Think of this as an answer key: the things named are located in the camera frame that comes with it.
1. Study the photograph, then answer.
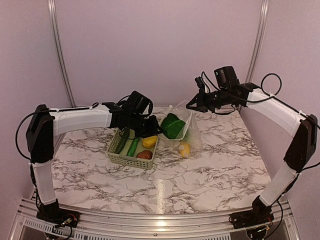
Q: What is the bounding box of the wrist black camera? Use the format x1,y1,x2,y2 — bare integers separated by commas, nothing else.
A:
122,90,153,117
214,66,240,90

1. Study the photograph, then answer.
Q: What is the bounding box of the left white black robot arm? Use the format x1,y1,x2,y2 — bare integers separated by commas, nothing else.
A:
26,99,160,223

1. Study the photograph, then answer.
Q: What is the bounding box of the pale green perforated basket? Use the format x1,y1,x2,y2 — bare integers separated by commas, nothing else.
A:
106,129,158,170

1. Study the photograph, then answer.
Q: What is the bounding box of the front aluminium rail base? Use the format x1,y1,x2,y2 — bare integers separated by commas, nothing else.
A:
9,197,301,240

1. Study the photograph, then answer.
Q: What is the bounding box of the light green cucumber toy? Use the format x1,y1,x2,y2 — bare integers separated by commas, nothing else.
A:
126,138,140,157

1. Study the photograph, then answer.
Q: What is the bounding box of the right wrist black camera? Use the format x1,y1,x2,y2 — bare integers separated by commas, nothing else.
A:
214,66,240,90

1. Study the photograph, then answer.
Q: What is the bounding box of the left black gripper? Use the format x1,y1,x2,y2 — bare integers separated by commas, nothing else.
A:
128,112,163,139

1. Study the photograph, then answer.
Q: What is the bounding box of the yellow lemon toy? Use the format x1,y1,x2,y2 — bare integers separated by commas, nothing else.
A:
142,135,158,149

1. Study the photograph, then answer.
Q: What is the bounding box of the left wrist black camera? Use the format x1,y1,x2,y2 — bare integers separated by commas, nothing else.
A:
122,90,153,117

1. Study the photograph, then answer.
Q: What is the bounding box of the green white bok choy toy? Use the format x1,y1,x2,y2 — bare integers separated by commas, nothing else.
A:
160,113,186,140

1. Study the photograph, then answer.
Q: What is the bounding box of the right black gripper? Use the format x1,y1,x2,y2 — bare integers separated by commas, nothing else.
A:
186,87,235,113

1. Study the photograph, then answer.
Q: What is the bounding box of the right aluminium frame post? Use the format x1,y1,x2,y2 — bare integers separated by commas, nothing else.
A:
245,0,270,83

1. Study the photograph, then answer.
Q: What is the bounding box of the clear zip top bag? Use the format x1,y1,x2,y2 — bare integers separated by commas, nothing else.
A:
159,100,203,158

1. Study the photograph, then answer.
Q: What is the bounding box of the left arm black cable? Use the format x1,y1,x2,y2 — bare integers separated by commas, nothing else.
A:
15,102,100,161

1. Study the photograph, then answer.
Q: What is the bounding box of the dark green cucumber toy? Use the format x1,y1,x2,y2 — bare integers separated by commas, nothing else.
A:
114,128,130,154

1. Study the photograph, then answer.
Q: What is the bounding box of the brown red potato toy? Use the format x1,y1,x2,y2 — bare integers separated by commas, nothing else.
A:
136,150,153,160

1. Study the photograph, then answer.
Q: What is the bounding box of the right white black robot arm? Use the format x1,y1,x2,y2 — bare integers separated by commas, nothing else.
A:
186,83,318,229

